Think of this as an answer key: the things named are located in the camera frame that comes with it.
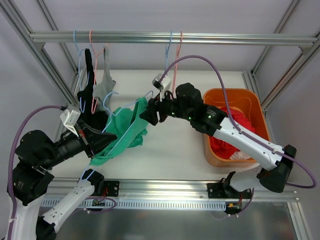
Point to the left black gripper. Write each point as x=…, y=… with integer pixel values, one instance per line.
x=88, y=141

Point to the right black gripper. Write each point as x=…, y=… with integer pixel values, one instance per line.
x=160, y=108

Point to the green tank top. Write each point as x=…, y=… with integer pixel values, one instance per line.
x=125, y=130

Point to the grey tank top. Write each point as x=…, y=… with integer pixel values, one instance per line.
x=103, y=90

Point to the blue hanger of red top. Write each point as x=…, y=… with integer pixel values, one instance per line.
x=167, y=50

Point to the red tank top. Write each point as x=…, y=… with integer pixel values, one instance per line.
x=223, y=149

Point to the white tank top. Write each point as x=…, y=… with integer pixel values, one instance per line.
x=239, y=156

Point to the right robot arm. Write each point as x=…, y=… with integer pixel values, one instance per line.
x=275, y=161

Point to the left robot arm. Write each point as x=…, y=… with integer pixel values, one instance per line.
x=29, y=181

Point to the black tank top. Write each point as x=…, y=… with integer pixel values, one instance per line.
x=98, y=119

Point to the blue hanger of black top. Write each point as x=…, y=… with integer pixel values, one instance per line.
x=80, y=62

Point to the orange plastic basket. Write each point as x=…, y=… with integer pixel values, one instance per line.
x=241, y=100

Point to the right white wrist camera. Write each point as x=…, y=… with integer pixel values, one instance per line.
x=162, y=86

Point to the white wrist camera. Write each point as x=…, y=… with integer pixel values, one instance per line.
x=69, y=118
x=162, y=86

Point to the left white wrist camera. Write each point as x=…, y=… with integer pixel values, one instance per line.
x=69, y=118

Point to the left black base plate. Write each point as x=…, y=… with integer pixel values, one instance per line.
x=111, y=188

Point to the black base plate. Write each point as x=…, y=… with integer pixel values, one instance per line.
x=111, y=188
x=213, y=190

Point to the front aluminium rail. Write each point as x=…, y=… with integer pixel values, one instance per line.
x=166, y=190

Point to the slotted cable duct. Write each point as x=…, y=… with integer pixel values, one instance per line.
x=152, y=204

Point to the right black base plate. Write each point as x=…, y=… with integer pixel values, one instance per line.
x=213, y=190

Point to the aluminium hanging rail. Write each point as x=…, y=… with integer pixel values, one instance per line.
x=121, y=37

